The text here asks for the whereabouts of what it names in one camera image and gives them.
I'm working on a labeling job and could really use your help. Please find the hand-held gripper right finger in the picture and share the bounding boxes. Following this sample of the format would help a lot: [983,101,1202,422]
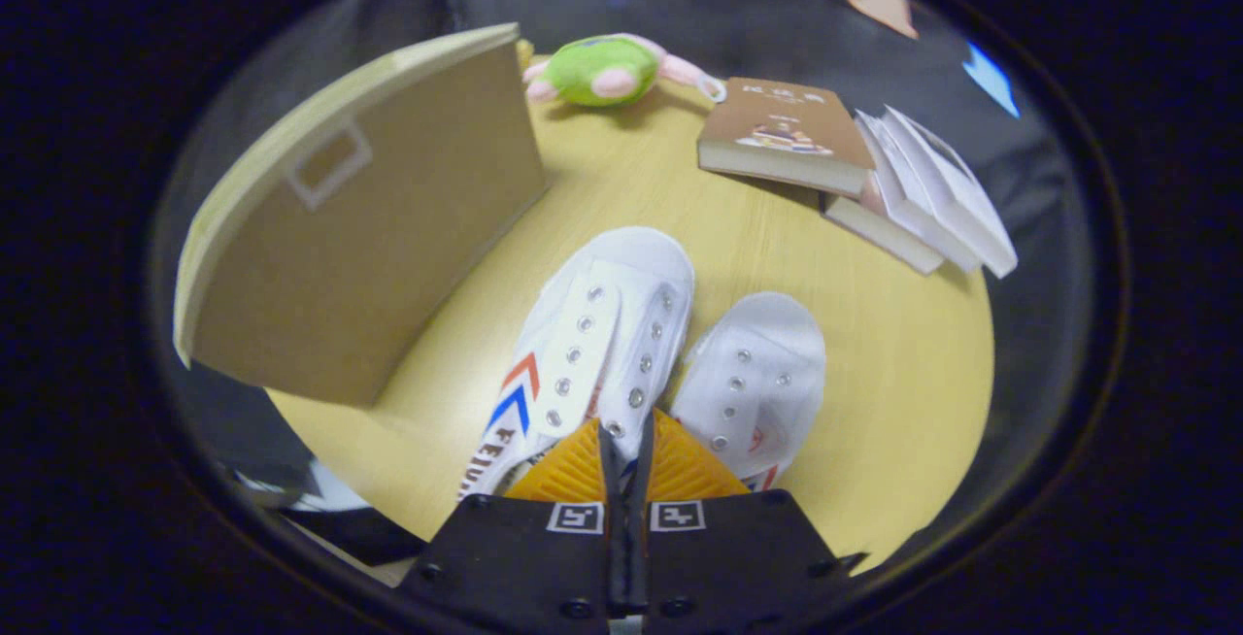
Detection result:
[626,410,867,635]

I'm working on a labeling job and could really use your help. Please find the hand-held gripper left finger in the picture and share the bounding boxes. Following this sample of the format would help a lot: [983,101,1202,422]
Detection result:
[396,418,624,635]

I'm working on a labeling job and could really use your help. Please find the white canvas shoe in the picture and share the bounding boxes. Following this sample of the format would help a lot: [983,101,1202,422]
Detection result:
[456,225,696,502]
[670,291,827,492]

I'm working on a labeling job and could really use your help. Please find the tan storage box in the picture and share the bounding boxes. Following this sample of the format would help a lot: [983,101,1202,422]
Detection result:
[173,23,550,410]

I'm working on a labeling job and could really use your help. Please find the pink cover book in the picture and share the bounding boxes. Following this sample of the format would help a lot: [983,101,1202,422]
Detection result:
[823,169,945,275]

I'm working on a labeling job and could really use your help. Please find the white booklet with dark photo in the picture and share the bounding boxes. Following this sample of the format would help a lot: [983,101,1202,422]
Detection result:
[879,106,1018,279]

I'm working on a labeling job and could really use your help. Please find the brown cover book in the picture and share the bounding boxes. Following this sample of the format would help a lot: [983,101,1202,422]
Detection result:
[696,77,875,197]

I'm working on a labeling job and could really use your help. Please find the green plush toy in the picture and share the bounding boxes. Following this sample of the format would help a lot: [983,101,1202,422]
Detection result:
[522,33,727,109]

